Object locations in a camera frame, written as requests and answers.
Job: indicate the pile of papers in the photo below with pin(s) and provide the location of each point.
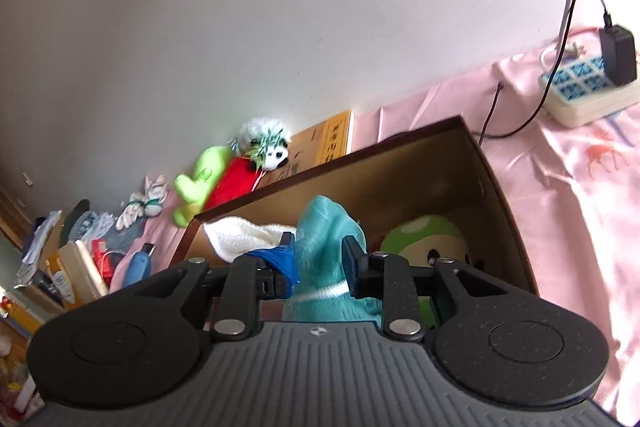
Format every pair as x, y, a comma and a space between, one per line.
40, 242

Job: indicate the dark denim cloth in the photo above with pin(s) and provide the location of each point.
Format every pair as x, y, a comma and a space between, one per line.
122, 239

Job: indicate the red packet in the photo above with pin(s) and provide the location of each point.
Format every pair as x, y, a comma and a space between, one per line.
101, 264

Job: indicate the pink bedsheet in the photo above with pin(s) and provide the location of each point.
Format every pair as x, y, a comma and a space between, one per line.
565, 227

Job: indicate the white towel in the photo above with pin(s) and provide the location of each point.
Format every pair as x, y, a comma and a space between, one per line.
245, 237

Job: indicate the round green mushroom plush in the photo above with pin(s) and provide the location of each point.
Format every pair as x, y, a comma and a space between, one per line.
425, 234

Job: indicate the black power adapter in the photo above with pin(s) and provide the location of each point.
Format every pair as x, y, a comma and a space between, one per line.
620, 54

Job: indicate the clear plastic bag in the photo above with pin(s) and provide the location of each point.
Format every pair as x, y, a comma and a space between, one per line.
95, 224

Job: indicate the small white wall fixture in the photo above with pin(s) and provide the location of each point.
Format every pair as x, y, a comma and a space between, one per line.
27, 179

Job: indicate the brown cardboard box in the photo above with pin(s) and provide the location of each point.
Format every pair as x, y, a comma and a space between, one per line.
410, 177

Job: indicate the black cap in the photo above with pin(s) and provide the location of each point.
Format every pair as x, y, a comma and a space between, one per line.
75, 217

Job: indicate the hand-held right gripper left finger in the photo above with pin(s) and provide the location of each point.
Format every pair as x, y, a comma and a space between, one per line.
280, 264

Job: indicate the white plug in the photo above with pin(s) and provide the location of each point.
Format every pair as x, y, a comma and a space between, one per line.
570, 52

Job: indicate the white gloves pair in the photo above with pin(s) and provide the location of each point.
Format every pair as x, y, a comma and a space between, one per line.
145, 204

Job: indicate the orange book box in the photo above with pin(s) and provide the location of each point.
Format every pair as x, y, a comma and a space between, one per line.
325, 144

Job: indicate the teal sock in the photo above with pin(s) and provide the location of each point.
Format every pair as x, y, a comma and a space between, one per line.
325, 247

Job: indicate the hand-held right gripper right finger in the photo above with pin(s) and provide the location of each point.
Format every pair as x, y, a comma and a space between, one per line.
354, 267

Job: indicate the red plush toy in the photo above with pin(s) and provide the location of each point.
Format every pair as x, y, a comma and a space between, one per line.
235, 184

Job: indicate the white power strip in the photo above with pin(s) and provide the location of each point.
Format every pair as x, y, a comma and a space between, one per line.
585, 94

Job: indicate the white panda plush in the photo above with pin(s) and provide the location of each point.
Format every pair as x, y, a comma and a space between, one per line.
270, 147

